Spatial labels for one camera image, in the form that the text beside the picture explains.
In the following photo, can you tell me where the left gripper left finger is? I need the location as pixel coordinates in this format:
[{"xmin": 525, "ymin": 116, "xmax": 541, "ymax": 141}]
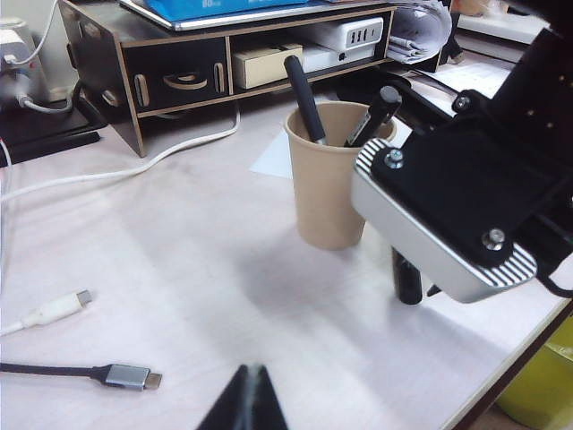
[{"xmin": 194, "ymin": 363, "xmax": 252, "ymax": 430}]

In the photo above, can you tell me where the blue and white power strip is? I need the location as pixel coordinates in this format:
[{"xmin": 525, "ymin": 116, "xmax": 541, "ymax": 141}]
[{"xmin": 0, "ymin": 16, "xmax": 68, "ymax": 105}]

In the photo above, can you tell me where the grey-edged paper sheet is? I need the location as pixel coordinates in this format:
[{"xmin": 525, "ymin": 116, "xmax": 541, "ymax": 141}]
[{"xmin": 418, "ymin": 56, "xmax": 518, "ymax": 120}]

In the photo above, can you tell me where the white flat box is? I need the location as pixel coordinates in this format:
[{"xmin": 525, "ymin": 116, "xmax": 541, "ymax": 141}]
[{"xmin": 302, "ymin": 42, "xmax": 375, "ymax": 73}]

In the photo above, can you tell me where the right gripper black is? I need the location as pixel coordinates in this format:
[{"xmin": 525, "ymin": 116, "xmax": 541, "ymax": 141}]
[{"xmin": 481, "ymin": 26, "xmax": 573, "ymax": 297}]

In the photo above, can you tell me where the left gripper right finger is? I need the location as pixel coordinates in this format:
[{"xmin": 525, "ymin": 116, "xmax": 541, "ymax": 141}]
[{"xmin": 249, "ymin": 363, "xmax": 290, "ymax": 430}]

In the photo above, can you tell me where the yellow bin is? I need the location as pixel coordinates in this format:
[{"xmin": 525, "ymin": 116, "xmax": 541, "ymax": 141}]
[{"xmin": 493, "ymin": 307, "xmax": 573, "ymax": 427}]

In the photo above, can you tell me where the black USB-C cable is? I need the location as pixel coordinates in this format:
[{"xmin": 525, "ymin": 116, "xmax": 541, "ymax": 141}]
[{"xmin": 0, "ymin": 361, "xmax": 164, "ymax": 393}]

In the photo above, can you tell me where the black marker grey end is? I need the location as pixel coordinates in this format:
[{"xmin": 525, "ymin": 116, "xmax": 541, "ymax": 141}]
[{"xmin": 343, "ymin": 85, "xmax": 403, "ymax": 149}]

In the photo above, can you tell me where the black permanent marker white print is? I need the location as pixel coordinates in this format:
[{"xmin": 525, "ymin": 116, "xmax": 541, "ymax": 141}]
[{"xmin": 391, "ymin": 248, "xmax": 423, "ymax": 306}]

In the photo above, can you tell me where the white multiport USB charger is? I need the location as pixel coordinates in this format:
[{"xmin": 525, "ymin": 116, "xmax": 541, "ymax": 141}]
[{"xmin": 333, "ymin": 16, "xmax": 386, "ymax": 51}]

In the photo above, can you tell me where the large white paper sheet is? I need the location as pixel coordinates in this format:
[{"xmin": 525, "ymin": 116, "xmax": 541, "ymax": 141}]
[{"xmin": 249, "ymin": 116, "xmax": 417, "ymax": 179}]

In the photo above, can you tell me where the matte black pen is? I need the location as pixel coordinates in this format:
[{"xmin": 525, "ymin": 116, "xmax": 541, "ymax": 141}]
[{"xmin": 283, "ymin": 56, "xmax": 329, "ymax": 147}]

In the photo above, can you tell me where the white USB-C cable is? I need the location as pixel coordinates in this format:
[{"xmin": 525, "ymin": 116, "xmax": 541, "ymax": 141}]
[{"xmin": 0, "ymin": 106, "xmax": 243, "ymax": 338}]

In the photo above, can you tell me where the wooden desk organizer shelf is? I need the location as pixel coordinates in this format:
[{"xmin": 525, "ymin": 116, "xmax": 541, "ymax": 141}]
[{"xmin": 59, "ymin": 0, "xmax": 453, "ymax": 159}]

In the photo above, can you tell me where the grey flat laptop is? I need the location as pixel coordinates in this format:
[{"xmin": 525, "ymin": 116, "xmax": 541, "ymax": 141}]
[{"xmin": 118, "ymin": 0, "xmax": 391, "ymax": 32}]

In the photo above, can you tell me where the beige cardboard box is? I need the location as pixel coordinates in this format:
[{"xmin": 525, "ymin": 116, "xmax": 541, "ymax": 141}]
[{"xmin": 232, "ymin": 43, "xmax": 305, "ymax": 90}]

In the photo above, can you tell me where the rolled paper stack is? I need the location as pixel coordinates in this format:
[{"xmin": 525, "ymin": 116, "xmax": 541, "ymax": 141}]
[{"xmin": 387, "ymin": 0, "xmax": 454, "ymax": 64}]

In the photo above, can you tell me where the beige paper cup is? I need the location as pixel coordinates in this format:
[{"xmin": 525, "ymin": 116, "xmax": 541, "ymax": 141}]
[{"xmin": 284, "ymin": 101, "xmax": 398, "ymax": 251}]

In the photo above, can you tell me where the black flat base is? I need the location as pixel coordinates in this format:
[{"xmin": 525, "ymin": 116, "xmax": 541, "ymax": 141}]
[{"xmin": 0, "ymin": 83, "xmax": 107, "ymax": 165}]

